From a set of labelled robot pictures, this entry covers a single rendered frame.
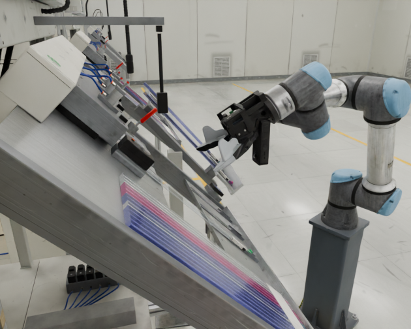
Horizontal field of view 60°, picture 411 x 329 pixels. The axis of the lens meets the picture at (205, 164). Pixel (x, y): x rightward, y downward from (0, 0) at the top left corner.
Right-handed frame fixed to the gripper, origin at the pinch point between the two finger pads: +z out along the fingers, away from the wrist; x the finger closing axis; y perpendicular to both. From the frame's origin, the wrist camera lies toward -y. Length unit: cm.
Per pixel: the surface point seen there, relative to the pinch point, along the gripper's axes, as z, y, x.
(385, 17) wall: -603, -308, -737
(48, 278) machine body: 58, -13, -21
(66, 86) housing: 11.7, 32.6, 18.9
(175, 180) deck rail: 10.6, -14.1, -30.1
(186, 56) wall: -125, -123, -771
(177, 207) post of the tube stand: 19, -40, -60
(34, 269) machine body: 62, -11, -26
